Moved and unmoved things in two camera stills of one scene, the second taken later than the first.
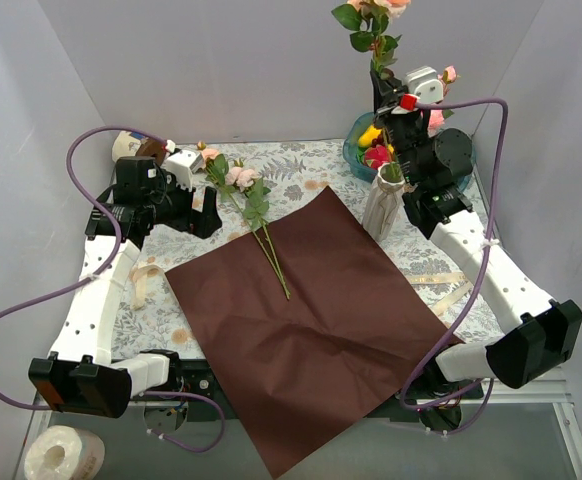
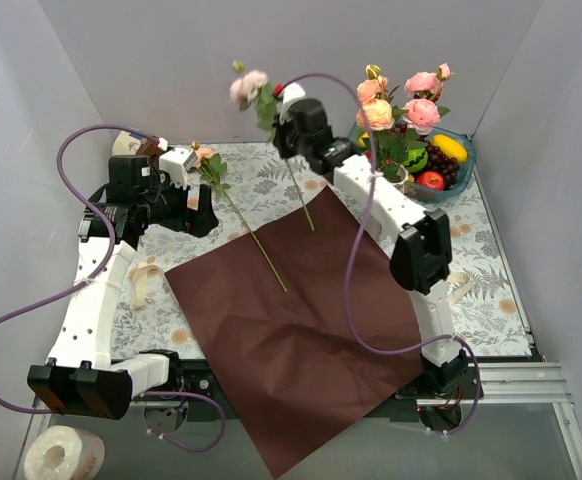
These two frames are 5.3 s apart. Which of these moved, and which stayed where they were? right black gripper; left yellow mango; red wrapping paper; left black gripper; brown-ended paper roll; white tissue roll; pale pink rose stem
Moved: pale pink rose stem; right black gripper
Stayed: left yellow mango; left black gripper; brown-ended paper roll; white tissue roll; red wrapping paper
